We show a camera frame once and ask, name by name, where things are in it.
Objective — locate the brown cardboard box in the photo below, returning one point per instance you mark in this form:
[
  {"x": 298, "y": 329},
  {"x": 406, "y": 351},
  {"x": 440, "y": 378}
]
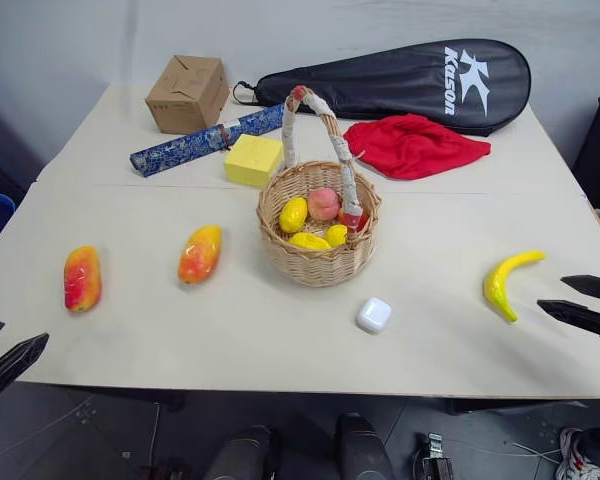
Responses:
[{"x": 185, "y": 95}]

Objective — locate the black Kason racket bag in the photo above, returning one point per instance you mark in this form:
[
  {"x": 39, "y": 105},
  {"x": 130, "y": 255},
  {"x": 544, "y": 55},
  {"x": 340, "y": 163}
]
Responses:
[{"x": 390, "y": 82}]

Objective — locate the large yellow lemon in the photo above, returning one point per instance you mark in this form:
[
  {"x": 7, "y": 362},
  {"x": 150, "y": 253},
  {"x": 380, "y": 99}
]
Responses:
[{"x": 293, "y": 215}]

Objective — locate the small yellow lemon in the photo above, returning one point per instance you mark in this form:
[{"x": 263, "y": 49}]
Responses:
[{"x": 336, "y": 235}]

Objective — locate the blue patterned rolled scroll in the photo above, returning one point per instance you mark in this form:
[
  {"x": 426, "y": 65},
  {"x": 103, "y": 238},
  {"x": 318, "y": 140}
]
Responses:
[{"x": 180, "y": 150}]

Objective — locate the red cloth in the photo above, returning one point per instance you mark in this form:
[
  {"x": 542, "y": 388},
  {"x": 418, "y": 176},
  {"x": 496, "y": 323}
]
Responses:
[{"x": 415, "y": 147}]

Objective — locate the yellow banana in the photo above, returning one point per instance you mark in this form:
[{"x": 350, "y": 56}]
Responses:
[{"x": 497, "y": 287}]

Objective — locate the yellow oblong fruit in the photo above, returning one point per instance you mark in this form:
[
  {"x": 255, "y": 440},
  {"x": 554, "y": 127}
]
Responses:
[{"x": 309, "y": 242}]

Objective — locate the yellow sponge block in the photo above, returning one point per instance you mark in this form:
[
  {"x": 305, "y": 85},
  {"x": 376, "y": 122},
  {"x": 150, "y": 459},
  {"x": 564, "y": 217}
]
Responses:
[{"x": 252, "y": 160}]

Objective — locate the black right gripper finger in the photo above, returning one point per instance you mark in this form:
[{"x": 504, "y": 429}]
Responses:
[
  {"x": 580, "y": 316},
  {"x": 597, "y": 288}
]

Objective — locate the pink peach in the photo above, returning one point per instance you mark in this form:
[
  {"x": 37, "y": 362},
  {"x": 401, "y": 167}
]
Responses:
[{"x": 323, "y": 202}]

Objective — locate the metal clamp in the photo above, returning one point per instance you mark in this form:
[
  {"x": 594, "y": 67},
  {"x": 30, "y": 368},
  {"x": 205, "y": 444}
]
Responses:
[{"x": 435, "y": 462}]

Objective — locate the dark rounded shape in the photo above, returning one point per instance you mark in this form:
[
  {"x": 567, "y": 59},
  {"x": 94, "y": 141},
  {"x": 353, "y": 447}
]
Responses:
[
  {"x": 362, "y": 450},
  {"x": 245, "y": 455}
]

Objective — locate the white earbud case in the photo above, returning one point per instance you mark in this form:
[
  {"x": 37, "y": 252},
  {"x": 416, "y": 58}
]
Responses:
[{"x": 374, "y": 315}]

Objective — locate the red yellow mango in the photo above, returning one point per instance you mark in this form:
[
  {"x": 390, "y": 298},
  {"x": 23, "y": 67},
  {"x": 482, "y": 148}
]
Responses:
[
  {"x": 200, "y": 255},
  {"x": 82, "y": 280}
]

